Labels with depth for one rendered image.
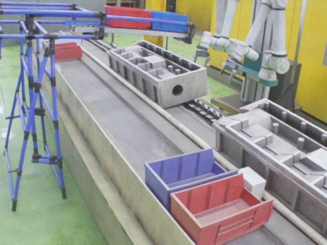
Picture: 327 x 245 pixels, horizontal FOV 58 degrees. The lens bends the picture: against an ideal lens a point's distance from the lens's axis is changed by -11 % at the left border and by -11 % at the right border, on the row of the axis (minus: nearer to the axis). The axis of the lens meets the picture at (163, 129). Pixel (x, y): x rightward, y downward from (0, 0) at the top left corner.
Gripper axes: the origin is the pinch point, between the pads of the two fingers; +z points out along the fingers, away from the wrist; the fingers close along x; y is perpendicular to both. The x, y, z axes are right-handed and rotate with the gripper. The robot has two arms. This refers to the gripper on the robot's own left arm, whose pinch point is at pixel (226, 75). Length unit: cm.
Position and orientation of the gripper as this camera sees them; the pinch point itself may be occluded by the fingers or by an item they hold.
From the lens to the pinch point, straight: 291.8
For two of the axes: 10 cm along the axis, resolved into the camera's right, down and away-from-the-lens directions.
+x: 4.3, 5.2, -7.4
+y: -7.7, -2.1, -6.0
